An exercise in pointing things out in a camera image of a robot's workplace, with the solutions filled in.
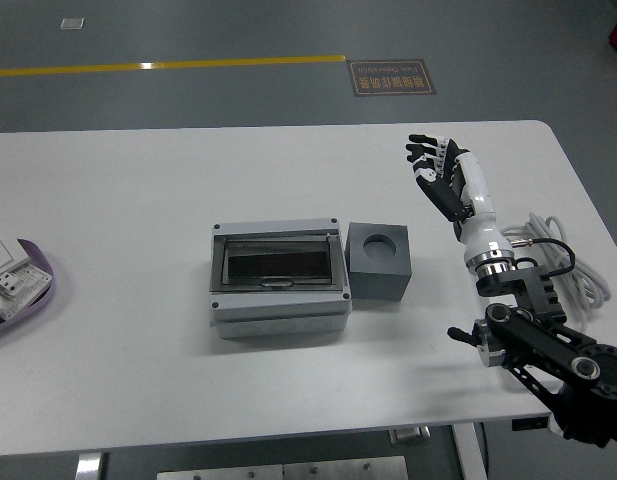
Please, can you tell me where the grey enclosure box with lid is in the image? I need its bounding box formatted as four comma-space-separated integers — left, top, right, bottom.
208, 216, 352, 341

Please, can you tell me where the dark grey cube with hole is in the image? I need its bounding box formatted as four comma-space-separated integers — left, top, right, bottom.
346, 221, 413, 303

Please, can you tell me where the yellow floor tape line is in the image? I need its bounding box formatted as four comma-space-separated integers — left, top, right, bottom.
0, 53, 347, 79

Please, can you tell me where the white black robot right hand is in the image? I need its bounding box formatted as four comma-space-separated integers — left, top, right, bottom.
405, 132, 515, 267

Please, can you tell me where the purple tray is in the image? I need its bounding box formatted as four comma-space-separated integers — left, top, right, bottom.
0, 238, 56, 337

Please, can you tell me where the white table leg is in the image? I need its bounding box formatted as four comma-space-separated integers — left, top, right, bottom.
73, 449, 109, 480
450, 422, 490, 480

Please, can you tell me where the white socket module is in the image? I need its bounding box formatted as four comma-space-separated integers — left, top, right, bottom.
0, 269, 23, 302

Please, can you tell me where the metal table bracket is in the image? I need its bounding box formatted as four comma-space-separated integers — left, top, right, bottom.
390, 425, 432, 445

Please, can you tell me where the grey metal base plate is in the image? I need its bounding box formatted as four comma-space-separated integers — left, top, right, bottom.
156, 455, 409, 480

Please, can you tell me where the white coiled power cable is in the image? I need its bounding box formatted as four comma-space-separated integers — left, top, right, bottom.
500, 212, 612, 332

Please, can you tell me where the brown floor sign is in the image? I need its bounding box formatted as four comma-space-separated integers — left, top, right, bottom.
346, 58, 438, 98

